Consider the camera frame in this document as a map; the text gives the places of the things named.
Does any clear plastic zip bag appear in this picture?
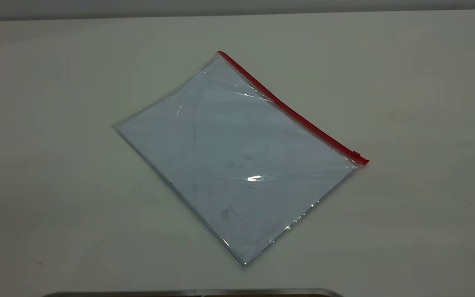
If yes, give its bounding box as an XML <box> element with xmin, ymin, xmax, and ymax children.
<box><xmin>112</xmin><ymin>50</ymin><xmax>370</xmax><ymax>270</ymax></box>

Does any grey metal bar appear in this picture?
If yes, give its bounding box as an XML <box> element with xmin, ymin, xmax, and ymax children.
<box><xmin>42</xmin><ymin>288</ymin><xmax>344</xmax><ymax>297</ymax></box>

